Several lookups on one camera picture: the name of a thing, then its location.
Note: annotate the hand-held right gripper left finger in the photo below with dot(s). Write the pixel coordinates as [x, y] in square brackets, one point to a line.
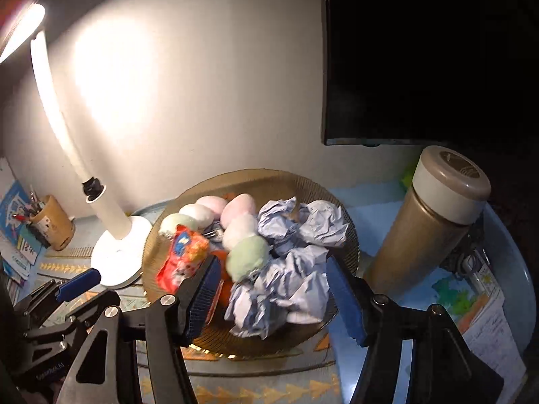
[202, 298]

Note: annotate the bamboo pen holder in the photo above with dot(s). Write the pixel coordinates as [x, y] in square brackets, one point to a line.
[57, 223]

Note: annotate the blue cover workbook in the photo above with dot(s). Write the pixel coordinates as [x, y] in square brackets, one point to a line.
[12, 206]

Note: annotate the red snack packet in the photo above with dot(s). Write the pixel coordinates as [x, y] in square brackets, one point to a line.
[183, 256]

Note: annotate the green box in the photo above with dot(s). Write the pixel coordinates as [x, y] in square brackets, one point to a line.
[407, 176]

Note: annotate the white desk lamp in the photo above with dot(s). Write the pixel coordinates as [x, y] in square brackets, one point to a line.
[54, 113]

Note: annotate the pastel plush dumpling toy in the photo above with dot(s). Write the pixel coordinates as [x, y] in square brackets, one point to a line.
[196, 216]
[244, 235]

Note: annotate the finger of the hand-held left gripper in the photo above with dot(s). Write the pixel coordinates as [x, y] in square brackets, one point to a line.
[80, 282]
[90, 305]

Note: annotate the amber ribbed glass bowl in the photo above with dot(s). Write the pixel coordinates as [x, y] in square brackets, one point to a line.
[198, 187]

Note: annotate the beige thermos bottle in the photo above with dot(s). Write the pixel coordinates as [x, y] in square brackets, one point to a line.
[417, 235]

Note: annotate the patterned woven table mat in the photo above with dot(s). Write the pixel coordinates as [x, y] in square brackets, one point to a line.
[261, 387]

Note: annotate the orange bordered paper sheet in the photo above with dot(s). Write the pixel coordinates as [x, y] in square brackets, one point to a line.
[497, 328]

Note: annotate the black monitor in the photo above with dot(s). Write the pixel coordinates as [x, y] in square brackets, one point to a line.
[421, 50]

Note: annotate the dark key bunch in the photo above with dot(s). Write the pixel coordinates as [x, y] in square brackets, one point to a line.
[467, 252]

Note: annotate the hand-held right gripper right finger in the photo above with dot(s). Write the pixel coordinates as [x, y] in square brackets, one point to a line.
[345, 303]

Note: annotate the bundle of pens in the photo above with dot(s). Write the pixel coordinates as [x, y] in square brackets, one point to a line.
[29, 206]

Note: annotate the small metal fork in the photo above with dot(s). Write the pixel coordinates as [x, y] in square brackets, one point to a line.
[212, 232]

